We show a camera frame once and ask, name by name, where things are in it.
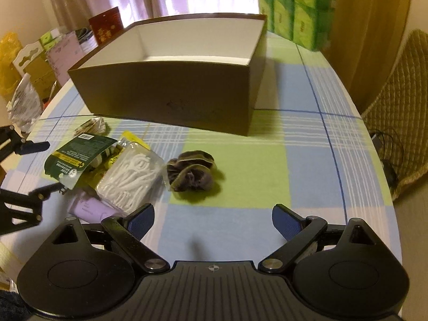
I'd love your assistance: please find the tan cardboard box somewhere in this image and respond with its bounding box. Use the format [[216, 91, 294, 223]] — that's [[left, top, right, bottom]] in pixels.
[[25, 55, 59, 99]]

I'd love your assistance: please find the small green box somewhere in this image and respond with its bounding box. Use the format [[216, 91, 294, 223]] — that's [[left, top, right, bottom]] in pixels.
[[39, 28, 65, 48]]

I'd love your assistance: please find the pink paper bag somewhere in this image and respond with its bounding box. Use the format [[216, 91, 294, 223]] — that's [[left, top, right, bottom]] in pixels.
[[46, 31, 85, 85]]

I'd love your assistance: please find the purple tube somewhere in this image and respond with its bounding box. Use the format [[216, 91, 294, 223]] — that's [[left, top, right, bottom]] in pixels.
[[68, 188, 118, 224]]

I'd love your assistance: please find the yellow plastic bag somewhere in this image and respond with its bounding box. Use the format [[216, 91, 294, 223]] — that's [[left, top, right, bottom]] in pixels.
[[0, 32, 26, 101]]

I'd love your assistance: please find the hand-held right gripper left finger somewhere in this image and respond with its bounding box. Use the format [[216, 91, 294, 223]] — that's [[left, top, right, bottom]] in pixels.
[[50, 203, 170, 273]]

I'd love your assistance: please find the white cardboard hanger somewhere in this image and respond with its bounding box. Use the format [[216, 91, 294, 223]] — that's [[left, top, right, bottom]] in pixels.
[[13, 39, 46, 78]]

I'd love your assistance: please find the dark green packet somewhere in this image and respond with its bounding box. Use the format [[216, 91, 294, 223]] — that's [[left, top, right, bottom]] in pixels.
[[43, 133, 120, 190]]

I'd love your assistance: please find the crumpled small wrapper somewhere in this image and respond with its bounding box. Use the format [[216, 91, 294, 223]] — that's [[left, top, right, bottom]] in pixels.
[[74, 116, 109, 137]]

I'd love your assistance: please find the stack of green tissue packs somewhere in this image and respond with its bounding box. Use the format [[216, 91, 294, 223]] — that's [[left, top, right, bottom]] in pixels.
[[257, 0, 335, 53]]

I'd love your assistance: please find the brown scrunchie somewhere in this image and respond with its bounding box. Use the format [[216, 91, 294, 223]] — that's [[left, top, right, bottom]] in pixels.
[[166, 151, 215, 193]]

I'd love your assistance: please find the dark blue cloth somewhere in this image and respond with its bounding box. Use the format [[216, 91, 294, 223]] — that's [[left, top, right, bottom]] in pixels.
[[0, 290, 25, 321]]

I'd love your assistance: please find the woven chair cushion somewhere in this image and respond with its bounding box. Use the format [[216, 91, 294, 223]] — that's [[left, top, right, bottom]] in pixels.
[[362, 28, 428, 202]]

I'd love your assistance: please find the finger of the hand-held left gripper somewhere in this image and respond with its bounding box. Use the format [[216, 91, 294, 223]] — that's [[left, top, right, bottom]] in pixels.
[[0, 125, 51, 162], [0, 182, 65, 235]]

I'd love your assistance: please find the yellow packet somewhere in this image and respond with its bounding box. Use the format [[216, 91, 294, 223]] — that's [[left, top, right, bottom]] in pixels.
[[100, 131, 150, 174]]

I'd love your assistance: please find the red gift box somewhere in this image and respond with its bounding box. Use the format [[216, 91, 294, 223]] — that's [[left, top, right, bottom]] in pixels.
[[88, 7, 125, 45]]

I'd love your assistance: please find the desktop with checked tablecloth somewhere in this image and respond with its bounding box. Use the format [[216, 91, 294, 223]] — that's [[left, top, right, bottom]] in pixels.
[[0, 32, 400, 271]]

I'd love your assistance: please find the wooden door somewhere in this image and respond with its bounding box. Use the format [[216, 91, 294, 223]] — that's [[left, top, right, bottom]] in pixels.
[[329, 0, 413, 108]]

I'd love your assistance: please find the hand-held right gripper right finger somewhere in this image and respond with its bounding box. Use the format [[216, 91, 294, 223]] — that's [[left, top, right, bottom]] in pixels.
[[259, 203, 382, 275]]

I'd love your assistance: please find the silver plastic bag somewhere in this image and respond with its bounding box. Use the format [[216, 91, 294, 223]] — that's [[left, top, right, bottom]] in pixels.
[[7, 73, 43, 132]]

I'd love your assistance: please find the brown cardboard box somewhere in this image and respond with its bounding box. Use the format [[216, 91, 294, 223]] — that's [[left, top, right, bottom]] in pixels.
[[67, 13, 268, 137]]

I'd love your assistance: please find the black cable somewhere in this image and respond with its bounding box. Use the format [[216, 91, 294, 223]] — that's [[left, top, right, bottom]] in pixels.
[[369, 130, 403, 188]]

